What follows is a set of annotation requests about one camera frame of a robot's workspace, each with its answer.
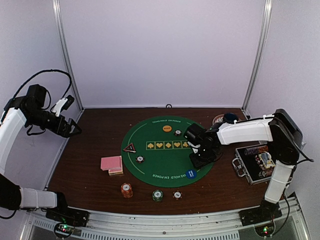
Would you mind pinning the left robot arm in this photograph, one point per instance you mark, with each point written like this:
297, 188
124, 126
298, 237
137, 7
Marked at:
25, 112

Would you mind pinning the dark blue mug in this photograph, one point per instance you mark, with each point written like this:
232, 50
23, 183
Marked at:
230, 118

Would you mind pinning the brown poker chip stack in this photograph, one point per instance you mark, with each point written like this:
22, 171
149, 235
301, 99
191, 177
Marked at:
177, 195

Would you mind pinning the green poker chip stack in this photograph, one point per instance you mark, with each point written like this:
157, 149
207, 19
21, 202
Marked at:
157, 195

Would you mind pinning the right aluminium frame post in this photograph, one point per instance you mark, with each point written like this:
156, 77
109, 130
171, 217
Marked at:
264, 31

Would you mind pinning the orange poker chip stack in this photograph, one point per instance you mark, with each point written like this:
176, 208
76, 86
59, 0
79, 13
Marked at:
126, 190

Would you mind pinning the red card deck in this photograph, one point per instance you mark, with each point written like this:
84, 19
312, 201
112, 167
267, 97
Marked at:
111, 163

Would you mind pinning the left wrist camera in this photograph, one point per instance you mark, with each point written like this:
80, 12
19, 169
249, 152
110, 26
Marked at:
62, 104

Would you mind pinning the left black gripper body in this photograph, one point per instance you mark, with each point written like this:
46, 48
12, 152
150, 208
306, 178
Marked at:
53, 126

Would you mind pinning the round green poker mat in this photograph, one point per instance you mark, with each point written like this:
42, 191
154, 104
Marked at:
166, 155

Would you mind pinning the aluminium poker chip case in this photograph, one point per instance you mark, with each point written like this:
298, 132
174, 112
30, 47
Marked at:
259, 163

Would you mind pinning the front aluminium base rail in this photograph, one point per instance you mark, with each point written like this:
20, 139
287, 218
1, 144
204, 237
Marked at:
224, 225

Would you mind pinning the left aluminium frame post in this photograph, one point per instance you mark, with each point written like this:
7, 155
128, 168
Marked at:
66, 57

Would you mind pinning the orange big blind button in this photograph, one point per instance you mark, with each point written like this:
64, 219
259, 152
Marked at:
167, 128

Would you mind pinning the aluminium frame post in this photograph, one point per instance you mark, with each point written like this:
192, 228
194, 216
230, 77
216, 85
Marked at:
264, 31
66, 57

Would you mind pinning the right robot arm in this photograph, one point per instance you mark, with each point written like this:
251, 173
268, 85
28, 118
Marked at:
278, 130

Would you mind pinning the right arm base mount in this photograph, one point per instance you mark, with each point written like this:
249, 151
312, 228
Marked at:
258, 215

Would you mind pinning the blue small blind button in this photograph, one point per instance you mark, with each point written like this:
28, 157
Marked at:
191, 174

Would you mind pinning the brown 100 poker chips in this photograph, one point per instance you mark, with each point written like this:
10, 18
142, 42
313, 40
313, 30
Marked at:
177, 132

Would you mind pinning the patterned ceramic saucer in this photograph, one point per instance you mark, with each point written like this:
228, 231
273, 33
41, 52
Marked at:
218, 119

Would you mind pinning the black red triangular dealer button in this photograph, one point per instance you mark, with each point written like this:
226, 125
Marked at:
130, 148

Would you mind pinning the card deck box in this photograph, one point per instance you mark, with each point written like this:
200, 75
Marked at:
115, 171

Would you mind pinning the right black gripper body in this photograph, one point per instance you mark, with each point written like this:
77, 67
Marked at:
205, 156

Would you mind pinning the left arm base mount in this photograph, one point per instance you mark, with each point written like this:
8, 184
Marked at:
70, 216

